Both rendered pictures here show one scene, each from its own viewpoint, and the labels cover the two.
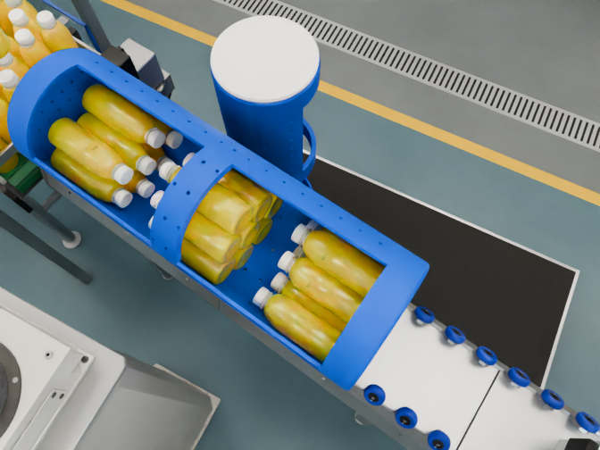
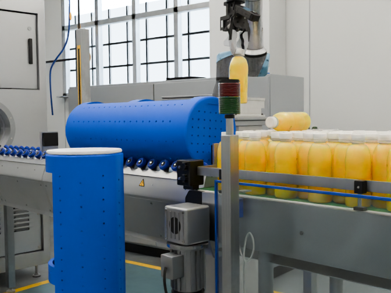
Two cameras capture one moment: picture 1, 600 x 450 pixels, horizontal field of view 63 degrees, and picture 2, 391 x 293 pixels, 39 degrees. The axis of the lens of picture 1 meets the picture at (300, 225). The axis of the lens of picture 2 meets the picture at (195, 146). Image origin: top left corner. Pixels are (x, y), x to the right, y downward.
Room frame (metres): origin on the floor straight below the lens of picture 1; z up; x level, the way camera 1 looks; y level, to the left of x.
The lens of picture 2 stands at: (2.85, 0.88, 1.15)
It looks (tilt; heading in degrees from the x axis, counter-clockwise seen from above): 3 degrees down; 191
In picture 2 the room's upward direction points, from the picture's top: 1 degrees counter-clockwise
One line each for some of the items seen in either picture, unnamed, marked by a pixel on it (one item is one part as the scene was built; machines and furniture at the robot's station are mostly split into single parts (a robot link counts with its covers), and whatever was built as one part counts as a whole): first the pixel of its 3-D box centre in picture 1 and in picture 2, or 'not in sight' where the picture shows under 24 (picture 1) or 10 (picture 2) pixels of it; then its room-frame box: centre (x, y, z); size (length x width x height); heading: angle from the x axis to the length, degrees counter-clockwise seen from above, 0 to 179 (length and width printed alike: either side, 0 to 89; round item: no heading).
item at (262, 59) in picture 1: (264, 57); (84, 150); (0.88, 0.09, 1.03); 0.28 x 0.28 x 0.01
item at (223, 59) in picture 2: not in sight; (228, 64); (0.05, 0.53, 1.41); 0.13 x 0.12 x 0.14; 88
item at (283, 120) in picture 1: (273, 148); (87, 268); (0.88, 0.09, 0.59); 0.28 x 0.28 x 0.88
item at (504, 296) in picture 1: (378, 251); not in sight; (0.69, -0.33, 0.07); 1.50 x 0.52 x 0.15; 62
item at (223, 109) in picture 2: not in sight; (229, 105); (1.23, 0.67, 1.18); 0.06 x 0.06 x 0.05
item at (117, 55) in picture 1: (117, 71); (191, 174); (0.91, 0.49, 0.95); 0.10 x 0.07 x 0.10; 144
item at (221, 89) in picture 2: not in sight; (229, 89); (1.23, 0.67, 1.23); 0.06 x 0.06 x 0.04
